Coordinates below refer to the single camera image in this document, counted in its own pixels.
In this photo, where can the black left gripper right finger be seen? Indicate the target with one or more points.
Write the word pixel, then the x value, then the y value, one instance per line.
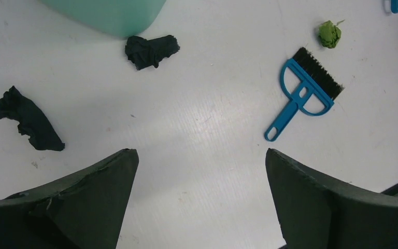
pixel 316 210

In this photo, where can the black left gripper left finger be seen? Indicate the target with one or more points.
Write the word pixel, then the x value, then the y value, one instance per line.
pixel 81 210

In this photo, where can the blue hand brush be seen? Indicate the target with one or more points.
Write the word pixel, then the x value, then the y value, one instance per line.
pixel 314 81

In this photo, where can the green paper scrap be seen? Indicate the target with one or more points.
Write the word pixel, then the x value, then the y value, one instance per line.
pixel 329 34

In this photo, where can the blue plastic dustpan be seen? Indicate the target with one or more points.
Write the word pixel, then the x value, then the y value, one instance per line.
pixel 390 6

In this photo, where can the black paper scrap left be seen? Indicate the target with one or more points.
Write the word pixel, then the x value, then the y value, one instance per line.
pixel 32 121

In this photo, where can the black paper scrap near bin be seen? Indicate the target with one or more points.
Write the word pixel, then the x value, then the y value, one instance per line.
pixel 144 53

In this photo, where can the green plastic bin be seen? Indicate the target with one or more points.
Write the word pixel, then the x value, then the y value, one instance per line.
pixel 119 18

